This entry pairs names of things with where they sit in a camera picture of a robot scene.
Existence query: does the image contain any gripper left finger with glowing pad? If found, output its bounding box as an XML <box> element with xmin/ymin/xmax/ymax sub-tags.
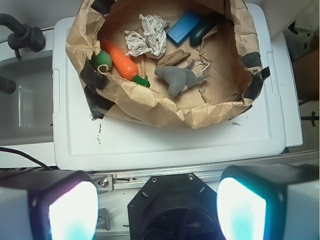
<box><xmin>0</xmin><ymin>170</ymin><xmax>99</xmax><ymax>240</ymax></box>

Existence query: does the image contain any black cable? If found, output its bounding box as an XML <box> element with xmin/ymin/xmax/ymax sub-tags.
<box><xmin>0</xmin><ymin>146</ymin><xmax>55</xmax><ymax>171</ymax></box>

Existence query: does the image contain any brown wood piece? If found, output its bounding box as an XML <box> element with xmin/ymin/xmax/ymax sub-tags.
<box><xmin>156</xmin><ymin>49</ymin><xmax>191</xmax><ymax>67</ymax></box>

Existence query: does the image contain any aluminium rail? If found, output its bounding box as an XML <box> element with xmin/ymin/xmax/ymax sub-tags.
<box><xmin>89</xmin><ymin>149</ymin><xmax>320</xmax><ymax>190</ymax></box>

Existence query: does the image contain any grey plush mouse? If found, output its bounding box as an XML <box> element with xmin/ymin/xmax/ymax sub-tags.
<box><xmin>154</xmin><ymin>59</ymin><xmax>211</xmax><ymax>98</ymax></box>

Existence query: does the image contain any white plastic bin lid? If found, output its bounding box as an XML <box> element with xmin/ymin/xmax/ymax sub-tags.
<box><xmin>52</xmin><ymin>3</ymin><xmax>303</xmax><ymax>172</ymax></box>

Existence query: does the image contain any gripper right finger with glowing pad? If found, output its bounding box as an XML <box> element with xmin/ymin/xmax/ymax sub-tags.
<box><xmin>216</xmin><ymin>164</ymin><xmax>320</xmax><ymax>240</ymax></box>

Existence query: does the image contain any blue rectangular block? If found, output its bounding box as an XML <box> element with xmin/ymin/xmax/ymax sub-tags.
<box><xmin>166</xmin><ymin>10</ymin><xmax>201</xmax><ymax>47</ymax></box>

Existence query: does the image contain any dark green oval toy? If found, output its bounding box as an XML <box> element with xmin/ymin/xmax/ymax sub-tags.
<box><xmin>189</xmin><ymin>14</ymin><xmax>220</xmax><ymax>47</ymax></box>

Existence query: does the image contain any green ball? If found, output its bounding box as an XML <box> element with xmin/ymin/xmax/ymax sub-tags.
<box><xmin>89</xmin><ymin>50</ymin><xmax>113</xmax><ymax>73</ymax></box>

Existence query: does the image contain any crumpled white paper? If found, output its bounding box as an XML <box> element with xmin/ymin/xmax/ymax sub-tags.
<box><xmin>124</xmin><ymin>14</ymin><xmax>170</xmax><ymax>60</ymax></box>

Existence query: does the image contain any orange toy carrot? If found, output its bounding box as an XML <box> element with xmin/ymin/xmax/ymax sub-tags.
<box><xmin>102</xmin><ymin>39</ymin><xmax>150</xmax><ymax>88</ymax></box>

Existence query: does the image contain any white sink basin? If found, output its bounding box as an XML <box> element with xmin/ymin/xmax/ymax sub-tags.
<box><xmin>0</xmin><ymin>51</ymin><xmax>53</xmax><ymax>146</ymax></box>

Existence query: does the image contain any black octagonal mount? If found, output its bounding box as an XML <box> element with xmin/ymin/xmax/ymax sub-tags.
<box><xmin>127</xmin><ymin>173</ymin><xmax>224</xmax><ymax>240</ymax></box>

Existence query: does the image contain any black faucet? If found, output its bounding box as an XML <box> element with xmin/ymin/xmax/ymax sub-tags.
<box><xmin>0</xmin><ymin>13</ymin><xmax>46</xmax><ymax>60</ymax></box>

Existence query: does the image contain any brown paper bag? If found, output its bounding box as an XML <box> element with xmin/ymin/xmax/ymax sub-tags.
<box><xmin>65</xmin><ymin>0</ymin><xmax>270</xmax><ymax>129</ymax></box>

